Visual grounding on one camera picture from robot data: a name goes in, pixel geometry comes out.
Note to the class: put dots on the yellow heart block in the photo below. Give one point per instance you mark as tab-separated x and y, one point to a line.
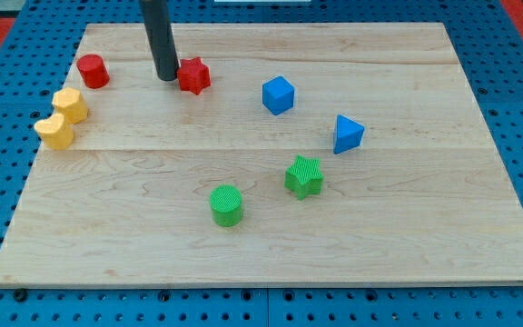
55	132

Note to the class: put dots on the green star block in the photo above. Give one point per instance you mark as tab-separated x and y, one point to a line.
304	177

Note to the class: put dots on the green cylinder block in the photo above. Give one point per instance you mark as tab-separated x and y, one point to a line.
226	205

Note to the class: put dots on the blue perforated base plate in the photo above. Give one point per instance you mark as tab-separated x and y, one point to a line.
34	60

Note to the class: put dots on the yellow hexagon block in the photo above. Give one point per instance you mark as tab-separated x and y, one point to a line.
70	102

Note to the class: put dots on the light wooden board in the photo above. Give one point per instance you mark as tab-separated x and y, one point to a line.
425	200

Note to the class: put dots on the red cylinder block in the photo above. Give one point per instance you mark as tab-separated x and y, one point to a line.
93	71

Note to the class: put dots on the red star block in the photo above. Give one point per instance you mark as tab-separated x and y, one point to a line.
193	75

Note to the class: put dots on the blue triangular prism block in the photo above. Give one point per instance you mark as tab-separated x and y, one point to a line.
347	134

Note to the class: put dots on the blue cube block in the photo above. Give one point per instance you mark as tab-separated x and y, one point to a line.
278	95

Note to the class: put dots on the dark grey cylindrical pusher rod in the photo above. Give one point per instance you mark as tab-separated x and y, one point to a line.
159	32

